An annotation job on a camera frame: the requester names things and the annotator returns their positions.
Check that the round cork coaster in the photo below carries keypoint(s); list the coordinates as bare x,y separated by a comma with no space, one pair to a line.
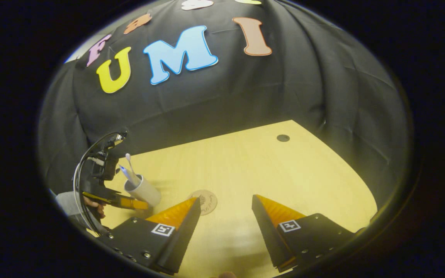
207,200

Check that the pale pink toothbrush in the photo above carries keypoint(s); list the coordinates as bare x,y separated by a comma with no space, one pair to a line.
130,166

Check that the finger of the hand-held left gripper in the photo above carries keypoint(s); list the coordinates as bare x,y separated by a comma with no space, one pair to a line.
133,203

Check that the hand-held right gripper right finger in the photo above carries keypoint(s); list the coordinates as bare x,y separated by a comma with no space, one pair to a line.
270,239

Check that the light wooden desktop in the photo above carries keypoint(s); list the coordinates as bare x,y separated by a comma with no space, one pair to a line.
245,166

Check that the white cup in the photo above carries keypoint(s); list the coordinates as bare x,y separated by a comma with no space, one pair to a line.
145,191

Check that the black backdrop cloth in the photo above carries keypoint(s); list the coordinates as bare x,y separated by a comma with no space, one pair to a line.
284,85

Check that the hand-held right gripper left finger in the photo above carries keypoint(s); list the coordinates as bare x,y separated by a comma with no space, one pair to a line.
182,239

